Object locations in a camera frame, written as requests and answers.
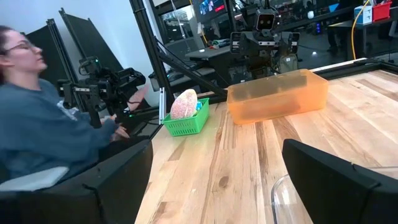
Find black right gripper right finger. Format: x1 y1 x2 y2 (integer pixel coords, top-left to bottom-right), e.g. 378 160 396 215
282 138 398 224

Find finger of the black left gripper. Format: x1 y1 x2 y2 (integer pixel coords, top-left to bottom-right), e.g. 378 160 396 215
277 31 293 57
241 32 259 58

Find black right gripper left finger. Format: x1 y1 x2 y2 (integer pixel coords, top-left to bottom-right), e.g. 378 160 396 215
67 139 154 224

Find grey desk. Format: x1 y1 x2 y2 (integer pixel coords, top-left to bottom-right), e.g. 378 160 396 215
185 45 242 82

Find person's hand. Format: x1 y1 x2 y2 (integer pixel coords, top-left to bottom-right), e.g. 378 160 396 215
108 125 131 141
126 86 150 112

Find orange translucent plastic bin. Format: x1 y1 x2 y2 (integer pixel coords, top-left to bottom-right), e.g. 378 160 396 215
226 68 330 126

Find blue and white box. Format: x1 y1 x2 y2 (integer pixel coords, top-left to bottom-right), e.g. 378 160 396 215
354 5 373 26

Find green plastic basket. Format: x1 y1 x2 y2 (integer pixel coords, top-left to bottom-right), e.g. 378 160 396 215
162 97 211 138

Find silver aluminium extrusion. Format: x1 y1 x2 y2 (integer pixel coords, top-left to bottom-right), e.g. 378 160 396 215
159 86 167 125

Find white chair armrest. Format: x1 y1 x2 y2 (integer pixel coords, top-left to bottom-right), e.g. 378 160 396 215
0 166 70 192

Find dark workbench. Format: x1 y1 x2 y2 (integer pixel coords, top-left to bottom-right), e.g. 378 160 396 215
328 15 398 62

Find person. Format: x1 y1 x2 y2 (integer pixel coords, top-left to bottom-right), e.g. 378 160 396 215
0 24 150 187

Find red plastic bin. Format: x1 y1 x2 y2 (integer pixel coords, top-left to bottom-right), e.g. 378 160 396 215
371 1 393 23

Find black folding panel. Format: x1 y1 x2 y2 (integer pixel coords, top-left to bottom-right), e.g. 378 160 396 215
24 18 78 85
58 7 125 74

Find person's glasses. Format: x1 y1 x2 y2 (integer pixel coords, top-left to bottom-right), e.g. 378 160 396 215
3 39 37 54

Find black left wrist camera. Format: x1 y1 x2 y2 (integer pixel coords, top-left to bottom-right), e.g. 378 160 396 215
255 7 277 32

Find wall screen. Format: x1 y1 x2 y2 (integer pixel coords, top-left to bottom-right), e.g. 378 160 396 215
198 0 226 16

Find yellow cable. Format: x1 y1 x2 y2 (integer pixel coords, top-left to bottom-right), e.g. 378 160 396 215
350 0 371 60

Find black aluminium table frame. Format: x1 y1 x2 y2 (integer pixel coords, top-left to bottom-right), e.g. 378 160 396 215
129 0 398 106

